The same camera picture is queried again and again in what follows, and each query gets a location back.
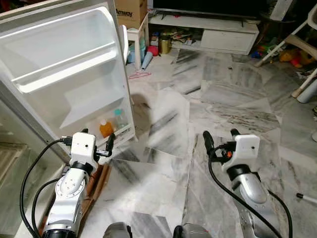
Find pink clothes hanger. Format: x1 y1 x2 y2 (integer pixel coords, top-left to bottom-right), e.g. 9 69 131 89
128 70 152 80

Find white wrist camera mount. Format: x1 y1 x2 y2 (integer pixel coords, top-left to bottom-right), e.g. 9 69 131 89
69 132 99 172
230 134 261 170

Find white plastic stool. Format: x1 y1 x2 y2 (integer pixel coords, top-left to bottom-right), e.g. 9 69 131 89
126 14 150 65

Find clear bottle with teal cap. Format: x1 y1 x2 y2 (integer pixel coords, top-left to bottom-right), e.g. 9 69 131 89
114 108 129 131

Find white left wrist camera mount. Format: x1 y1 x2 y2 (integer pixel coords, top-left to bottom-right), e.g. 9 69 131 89
69 132 99 172

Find white fridge body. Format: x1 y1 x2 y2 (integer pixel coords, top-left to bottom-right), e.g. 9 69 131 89
0 79 71 238

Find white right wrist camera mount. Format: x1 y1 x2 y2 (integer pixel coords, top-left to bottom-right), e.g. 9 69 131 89
230 134 261 170

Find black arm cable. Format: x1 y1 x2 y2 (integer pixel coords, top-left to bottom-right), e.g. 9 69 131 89
207 147 294 238
19 138 75 238

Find yellow soft toy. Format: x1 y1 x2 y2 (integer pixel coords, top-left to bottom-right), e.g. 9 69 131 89
279 49 304 65

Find orange drink bottle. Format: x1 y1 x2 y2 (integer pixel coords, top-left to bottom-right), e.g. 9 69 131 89
99 119 115 139

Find gold metal tin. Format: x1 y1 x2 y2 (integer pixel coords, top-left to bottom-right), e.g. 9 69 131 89
158 36 173 55

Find silver robot leg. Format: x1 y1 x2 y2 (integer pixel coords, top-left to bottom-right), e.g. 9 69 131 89
173 223 213 238
103 222 133 238

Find light blue cylinder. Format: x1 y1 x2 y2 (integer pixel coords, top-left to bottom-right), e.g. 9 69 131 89
141 51 155 71

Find brown cardboard box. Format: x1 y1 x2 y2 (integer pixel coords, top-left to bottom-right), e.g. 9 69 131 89
114 0 149 30

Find grey cylinder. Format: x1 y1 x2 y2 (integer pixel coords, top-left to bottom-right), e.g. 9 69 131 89
297 79 317 104

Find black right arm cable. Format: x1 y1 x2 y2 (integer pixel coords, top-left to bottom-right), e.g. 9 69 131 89
207 147 294 238

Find white fridge door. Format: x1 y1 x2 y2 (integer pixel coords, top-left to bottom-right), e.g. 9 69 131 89
0 0 137 149

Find white plastic chair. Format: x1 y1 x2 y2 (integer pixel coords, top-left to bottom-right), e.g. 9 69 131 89
255 4 317 98

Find silver left robot leg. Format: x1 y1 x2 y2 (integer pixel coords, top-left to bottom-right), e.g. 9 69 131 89
103 222 133 238

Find white stick with black tip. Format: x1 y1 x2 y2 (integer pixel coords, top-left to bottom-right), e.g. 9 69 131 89
297 193 317 204

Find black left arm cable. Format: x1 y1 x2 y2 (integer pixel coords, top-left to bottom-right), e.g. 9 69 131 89
19 138 75 238

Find white television cabinet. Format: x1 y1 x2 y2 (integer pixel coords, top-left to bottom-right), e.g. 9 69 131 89
149 13 261 56

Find silver right robot leg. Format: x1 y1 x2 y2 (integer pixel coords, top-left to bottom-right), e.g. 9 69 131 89
173 223 213 238

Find black television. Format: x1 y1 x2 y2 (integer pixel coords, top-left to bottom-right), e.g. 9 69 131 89
152 0 279 21

